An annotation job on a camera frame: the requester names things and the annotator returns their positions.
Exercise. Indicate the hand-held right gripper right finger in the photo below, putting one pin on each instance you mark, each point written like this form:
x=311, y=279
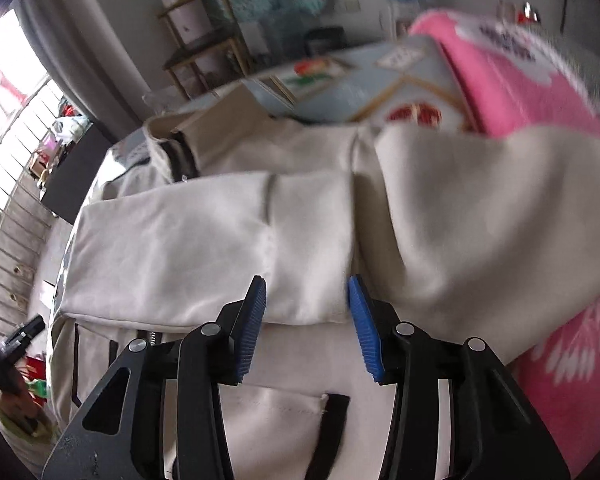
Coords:
x=365, y=330

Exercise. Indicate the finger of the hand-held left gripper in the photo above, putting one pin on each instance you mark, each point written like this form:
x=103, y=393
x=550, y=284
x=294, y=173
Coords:
x=25, y=335

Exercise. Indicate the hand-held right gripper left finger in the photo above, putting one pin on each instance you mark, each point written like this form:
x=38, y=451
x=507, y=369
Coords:
x=250, y=330

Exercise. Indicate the cream zip jacket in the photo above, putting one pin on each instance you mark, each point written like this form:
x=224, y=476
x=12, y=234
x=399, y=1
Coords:
x=190, y=240

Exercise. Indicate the metal window grille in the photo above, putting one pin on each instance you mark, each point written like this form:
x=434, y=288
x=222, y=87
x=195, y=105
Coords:
x=15, y=210

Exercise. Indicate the black cabinet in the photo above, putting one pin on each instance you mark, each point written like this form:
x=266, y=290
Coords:
x=75, y=175

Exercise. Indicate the light blue printed bed sheet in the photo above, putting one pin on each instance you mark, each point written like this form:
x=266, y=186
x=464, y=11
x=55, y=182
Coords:
x=360, y=85

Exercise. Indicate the pink floral blanket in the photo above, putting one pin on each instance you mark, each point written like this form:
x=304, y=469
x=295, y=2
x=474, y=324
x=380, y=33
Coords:
x=510, y=90

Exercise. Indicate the grey curtain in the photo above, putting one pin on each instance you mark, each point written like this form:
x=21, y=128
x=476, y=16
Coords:
x=85, y=50

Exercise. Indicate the wooden shelf stand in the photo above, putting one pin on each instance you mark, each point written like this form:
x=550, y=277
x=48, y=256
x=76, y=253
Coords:
x=215, y=40

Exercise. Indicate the white cylinder container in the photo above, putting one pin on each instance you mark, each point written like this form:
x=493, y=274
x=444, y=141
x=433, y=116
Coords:
x=187, y=15

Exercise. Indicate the white wall socket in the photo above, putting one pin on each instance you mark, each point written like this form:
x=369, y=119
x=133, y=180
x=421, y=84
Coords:
x=350, y=5

